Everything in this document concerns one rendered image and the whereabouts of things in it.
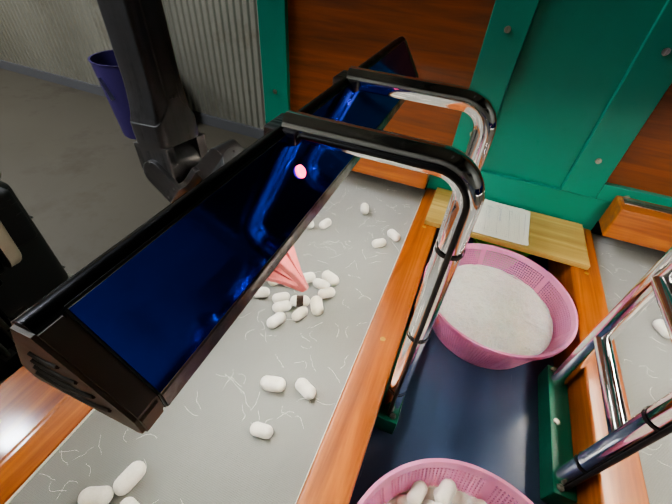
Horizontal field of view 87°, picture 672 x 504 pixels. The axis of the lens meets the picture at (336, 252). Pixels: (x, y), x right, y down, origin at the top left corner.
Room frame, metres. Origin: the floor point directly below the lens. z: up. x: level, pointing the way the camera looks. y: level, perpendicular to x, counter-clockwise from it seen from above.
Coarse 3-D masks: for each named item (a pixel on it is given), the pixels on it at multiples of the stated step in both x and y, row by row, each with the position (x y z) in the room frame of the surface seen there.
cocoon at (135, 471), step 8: (136, 464) 0.12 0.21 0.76; (144, 464) 0.13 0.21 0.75; (128, 472) 0.12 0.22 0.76; (136, 472) 0.12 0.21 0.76; (144, 472) 0.12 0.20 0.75; (120, 480) 0.11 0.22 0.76; (128, 480) 0.11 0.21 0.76; (136, 480) 0.11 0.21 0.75; (120, 488) 0.10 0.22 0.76; (128, 488) 0.10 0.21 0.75
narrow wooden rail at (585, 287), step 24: (552, 264) 0.61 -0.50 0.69; (576, 288) 0.47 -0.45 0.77; (600, 288) 0.47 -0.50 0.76; (600, 312) 0.41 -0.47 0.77; (576, 336) 0.37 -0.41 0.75; (576, 384) 0.29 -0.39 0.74; (576, 408) 0.25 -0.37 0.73; (600, 408) 0.24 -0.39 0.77; (576, 432) 0.22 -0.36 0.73; (600, 432) 0.20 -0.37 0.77; (600, 480) 0.15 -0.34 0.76; (624, 480) 0.15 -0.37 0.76
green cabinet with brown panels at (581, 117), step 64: (320, 0) 0.90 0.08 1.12; (384, 0) 0.85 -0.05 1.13; (448, 0) 0.81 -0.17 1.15; (512, 0) 0.77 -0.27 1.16; (576, 0) 0.74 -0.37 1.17; (640, 0) 0.71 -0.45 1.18; (320, 64) 0.90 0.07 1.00; (448, 64) 0.80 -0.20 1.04; (512, 64) 0.75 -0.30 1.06; (576, 64) 0.73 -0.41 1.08; (640, 64) 0.69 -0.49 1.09; (384, 128) 0.84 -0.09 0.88; (448, 128) 0.79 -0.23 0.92; (512, 128) 0.75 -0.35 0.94; (576, 128) 0.71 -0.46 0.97; (640, 128) 0.67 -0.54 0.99; (576, 192) 0.68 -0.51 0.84; (640, 192) 0.65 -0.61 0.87
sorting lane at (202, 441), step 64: (384, 192) 0.78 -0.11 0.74; (320, 256) 0.52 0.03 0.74; (384, 256) 0.54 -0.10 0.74; (256, 320) 0.35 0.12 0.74; (320, 320) 0.37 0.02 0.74; (192, 384) 0.24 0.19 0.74; (256, 384) 0.24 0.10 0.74; (320, 384) 0.25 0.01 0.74; (64, 448) 0.14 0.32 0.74; (128, 448) 0.15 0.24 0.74; (192, 448) 0.15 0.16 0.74; (256, 448) 0.16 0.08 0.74
